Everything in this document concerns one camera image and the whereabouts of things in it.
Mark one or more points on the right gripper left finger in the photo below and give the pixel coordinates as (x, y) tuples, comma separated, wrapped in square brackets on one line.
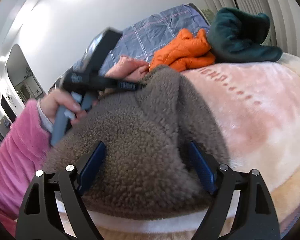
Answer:
[(53, 207)]

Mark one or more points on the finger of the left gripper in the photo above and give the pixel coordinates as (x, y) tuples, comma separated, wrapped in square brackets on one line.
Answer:
[(130, 86)]

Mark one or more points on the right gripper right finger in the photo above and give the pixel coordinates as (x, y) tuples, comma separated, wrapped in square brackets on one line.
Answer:
[(241, 205)]

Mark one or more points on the brown fleece jacket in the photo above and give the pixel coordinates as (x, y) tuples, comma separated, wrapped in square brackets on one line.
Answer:
[(147, 172)]

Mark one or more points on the pink sleeved left forearm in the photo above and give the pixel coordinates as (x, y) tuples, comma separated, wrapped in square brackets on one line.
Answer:
[(22, 153)]

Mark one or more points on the person's left hand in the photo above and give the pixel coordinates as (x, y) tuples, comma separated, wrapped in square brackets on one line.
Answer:
[(49, 104)]

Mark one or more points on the pink quilted jacket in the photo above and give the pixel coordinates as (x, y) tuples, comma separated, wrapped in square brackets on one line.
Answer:
[(129, 69)]

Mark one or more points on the blue plaid pillow cover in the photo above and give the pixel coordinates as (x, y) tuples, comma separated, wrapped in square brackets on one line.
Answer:
[(140, 40)]

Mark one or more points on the orange puffer jacket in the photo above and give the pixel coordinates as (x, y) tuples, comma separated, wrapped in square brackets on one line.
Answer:
[(185, 52)]

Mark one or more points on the white cat figurine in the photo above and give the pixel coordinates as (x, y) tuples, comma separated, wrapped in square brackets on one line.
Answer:
[(8, 97)]

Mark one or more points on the pink cartoon pig blanket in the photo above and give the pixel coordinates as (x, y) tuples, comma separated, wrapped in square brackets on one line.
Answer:
[(257, 109)]

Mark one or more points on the pale green cushion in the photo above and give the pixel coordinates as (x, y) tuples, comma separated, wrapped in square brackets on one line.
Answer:
[(208, 15)]

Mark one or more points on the dark green garment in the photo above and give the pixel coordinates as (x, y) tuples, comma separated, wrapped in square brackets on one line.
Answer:
[(237, 37)]

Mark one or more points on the grey pleated curtain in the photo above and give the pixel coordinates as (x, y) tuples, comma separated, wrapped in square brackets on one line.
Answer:
[(284, 16)]

